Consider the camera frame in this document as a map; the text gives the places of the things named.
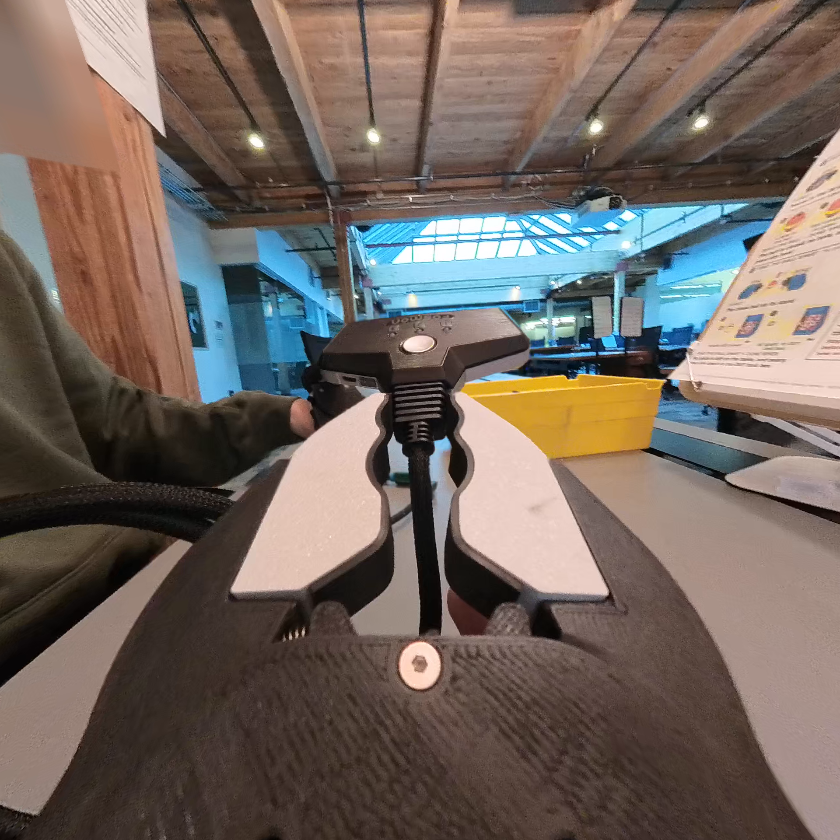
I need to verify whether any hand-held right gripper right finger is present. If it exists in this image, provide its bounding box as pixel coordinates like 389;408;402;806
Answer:
445;392;611;622

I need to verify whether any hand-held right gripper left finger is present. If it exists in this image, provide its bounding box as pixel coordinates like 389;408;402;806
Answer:
230;392;396;616

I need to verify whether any black braided switch cable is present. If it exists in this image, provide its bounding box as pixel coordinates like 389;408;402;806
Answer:
392;384;460;636

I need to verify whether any black and grey HDMI switch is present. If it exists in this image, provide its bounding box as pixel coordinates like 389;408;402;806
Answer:
319;307;531;403

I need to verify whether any person's left forearm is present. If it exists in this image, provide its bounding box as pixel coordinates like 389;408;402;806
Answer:
108;374;304;476

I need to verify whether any yellow plastic bin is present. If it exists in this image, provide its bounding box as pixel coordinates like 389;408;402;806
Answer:
461;374;665;459

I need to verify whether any wooden pillar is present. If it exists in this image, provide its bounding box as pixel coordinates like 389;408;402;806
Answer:
28;72;202;403

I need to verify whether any white stand base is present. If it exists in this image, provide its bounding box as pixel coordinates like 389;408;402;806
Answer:
725;456;840;513

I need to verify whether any person's olive upper body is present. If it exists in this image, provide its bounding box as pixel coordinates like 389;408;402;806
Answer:
0;230;290;683

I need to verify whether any white ceiling projector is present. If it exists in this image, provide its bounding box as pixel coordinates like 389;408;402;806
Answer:
571;187;626;221

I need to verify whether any printed instruction sheet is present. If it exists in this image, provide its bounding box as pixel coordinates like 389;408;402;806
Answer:
669;131;840;421

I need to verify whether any white paper notice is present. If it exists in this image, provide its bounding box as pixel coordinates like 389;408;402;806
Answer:
66;0;167;137

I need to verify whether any thick black sleeved cable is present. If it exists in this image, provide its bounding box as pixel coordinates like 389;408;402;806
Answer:
0;482;237;544

